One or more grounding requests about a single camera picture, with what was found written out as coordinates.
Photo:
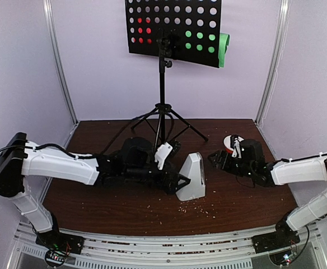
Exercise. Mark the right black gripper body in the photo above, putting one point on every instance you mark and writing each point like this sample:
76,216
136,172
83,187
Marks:
224,161

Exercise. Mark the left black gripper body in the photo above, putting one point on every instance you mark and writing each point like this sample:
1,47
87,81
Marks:
134,174

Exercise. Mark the grey metronome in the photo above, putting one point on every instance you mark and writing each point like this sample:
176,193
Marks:
193,169

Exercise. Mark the green paper sheet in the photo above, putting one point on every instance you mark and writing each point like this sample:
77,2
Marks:
224,40

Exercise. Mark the black perforated music stand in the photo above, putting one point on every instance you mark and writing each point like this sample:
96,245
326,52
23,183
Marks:
173,30

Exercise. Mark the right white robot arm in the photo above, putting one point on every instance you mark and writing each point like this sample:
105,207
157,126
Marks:
245,158

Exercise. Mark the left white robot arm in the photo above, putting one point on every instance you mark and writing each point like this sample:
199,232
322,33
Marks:
135,162

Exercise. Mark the orange and white bowl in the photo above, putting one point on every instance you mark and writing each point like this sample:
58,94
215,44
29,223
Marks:
228,142

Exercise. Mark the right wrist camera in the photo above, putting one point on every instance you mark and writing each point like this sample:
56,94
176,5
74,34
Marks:
235,145

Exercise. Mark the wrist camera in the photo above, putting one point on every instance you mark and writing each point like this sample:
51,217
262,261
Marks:
164,151
235,145

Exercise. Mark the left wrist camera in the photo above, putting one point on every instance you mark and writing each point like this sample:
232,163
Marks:
164,151

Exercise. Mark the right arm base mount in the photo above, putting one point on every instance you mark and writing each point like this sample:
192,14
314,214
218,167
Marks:
272,241

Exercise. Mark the aluminium front rail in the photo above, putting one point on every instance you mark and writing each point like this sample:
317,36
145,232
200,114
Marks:
220,250

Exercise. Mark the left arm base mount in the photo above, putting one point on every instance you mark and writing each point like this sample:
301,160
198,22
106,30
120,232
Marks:
61,242

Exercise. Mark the right aluminium frame post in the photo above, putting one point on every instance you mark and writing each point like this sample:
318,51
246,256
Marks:
278,47

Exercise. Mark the aluminium frame post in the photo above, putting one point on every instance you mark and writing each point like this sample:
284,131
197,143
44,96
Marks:
278,47
49,17

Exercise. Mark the left aluminium frame post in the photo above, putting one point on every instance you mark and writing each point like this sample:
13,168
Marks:
49,17

